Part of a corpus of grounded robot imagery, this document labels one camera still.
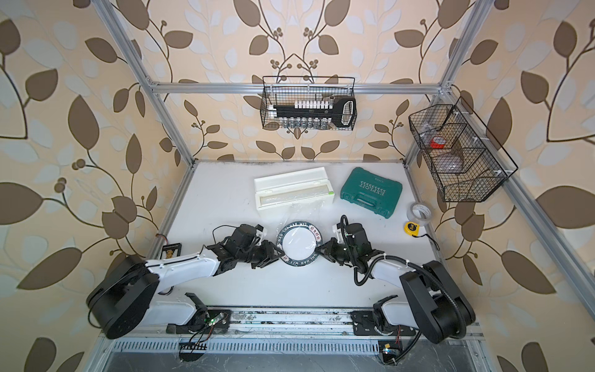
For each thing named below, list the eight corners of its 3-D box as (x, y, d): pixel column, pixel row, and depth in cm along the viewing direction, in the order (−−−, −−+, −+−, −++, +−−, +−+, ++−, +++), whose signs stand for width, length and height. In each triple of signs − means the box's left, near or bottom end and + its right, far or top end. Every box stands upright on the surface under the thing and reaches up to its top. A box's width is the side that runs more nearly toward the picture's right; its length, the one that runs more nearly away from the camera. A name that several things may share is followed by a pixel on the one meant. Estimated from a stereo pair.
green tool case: (337, 197, 108) (338, 191, 104) (352, 170, 119) (354, 164, 115) (389, 220, 100) (392, 213, 96) (401, 189, 111) (404, 182, 107)
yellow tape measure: (403, 233, 97) (406, 229, 95) (404, 224, 100) (406, 220, 97) (416, 236, 96) (419, 232, 94) (416, 227, 99) (419, 223, 96)
